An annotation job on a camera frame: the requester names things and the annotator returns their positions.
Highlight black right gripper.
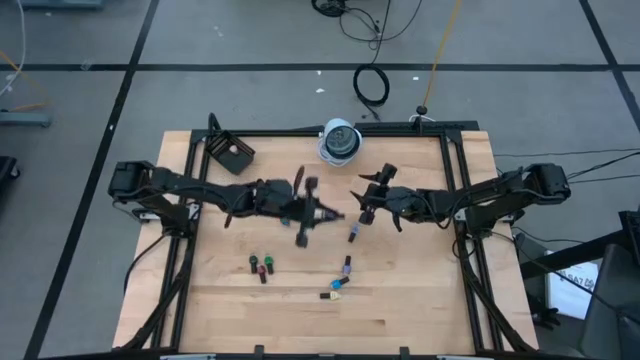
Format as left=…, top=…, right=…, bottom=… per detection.
left=349, top=163, right=406, bottom=225

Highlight black stand with chair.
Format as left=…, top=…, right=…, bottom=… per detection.
left=519, top=209, right=640, bottom=360

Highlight white printed box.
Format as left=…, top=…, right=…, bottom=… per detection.
left=547, top=261, right=600, bottom=320

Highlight black tangled floor cable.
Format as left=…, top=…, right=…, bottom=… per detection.
left=310, top=0, right=424, bottom=66

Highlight black mesh basket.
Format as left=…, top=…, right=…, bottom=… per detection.
left=204, top=129, right=256, bottom=176

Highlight black long floor cables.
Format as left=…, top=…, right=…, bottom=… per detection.
left=494, top=148, right=640, bottom=197

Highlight grey floor base plate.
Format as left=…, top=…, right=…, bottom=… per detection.
left=0, top=110, right=53, bottom=127

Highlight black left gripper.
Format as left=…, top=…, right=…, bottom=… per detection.
left=257, top=177, right=346, bottom=247

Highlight white thin cable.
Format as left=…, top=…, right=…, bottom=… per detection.
left=0, top=0, right=27, bottom=99

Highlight black coiled floor cable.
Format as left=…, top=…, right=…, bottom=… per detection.
left=352, top=64, right=391, bottom=121

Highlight yellow hanging cable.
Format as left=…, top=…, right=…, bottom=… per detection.
left=422, top=0, right=464, bottom=109

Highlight black aluminium table frame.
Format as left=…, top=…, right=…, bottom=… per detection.
left=113, top=112, right=539, bottom=360

